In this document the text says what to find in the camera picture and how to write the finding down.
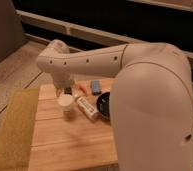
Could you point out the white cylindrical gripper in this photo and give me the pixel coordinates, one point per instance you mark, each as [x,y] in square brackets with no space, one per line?
[62,81]

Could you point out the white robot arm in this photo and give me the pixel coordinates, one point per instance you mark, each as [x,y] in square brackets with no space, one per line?
[151,99]

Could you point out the black remote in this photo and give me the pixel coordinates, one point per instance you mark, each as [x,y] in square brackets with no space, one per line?
[68,90]

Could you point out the white cup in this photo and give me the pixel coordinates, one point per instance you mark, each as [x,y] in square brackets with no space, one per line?
[66,102]

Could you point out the orange carrot toy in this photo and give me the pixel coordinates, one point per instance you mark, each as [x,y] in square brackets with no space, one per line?
[81,88]

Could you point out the white tube bottle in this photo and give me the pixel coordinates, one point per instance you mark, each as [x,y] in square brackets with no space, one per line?
[87,108]

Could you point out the blue sponge block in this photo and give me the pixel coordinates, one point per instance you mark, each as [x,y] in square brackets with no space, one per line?
[95,87]

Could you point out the black bowl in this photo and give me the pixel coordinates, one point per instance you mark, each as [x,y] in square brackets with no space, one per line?
[103,105]

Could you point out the wooden cutting board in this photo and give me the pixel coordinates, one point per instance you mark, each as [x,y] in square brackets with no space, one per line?
[74,143]

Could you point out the grey cabinet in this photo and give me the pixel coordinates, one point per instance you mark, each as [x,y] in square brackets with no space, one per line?
[12,35]

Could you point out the yellow-green mat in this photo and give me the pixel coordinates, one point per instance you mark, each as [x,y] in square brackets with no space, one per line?
[16,130]

